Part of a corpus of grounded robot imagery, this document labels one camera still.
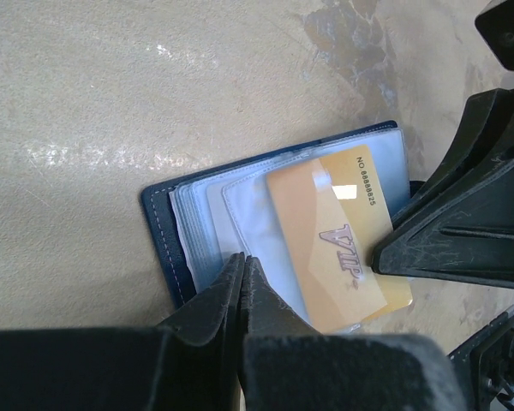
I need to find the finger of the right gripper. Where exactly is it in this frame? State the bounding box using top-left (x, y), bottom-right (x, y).
top-left (404, 88), bottom-right (514, 218)

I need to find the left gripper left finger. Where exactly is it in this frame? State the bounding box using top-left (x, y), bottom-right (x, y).
top-left (0, 253), bottom-right (245, 410)

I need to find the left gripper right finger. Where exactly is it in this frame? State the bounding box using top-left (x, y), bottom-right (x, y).
top-left (241, 258), bottom-right (466, 410)

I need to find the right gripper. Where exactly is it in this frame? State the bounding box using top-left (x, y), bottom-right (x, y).
top-left (371, 1), bottom-right (514, 410)

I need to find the blue leather card holder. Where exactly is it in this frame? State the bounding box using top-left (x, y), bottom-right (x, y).
top-left (141, 122), bottom-right (410, 325)

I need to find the gold VIP card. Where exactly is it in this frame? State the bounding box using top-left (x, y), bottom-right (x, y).
top-left (266, 145), bottom-right (413, 333)

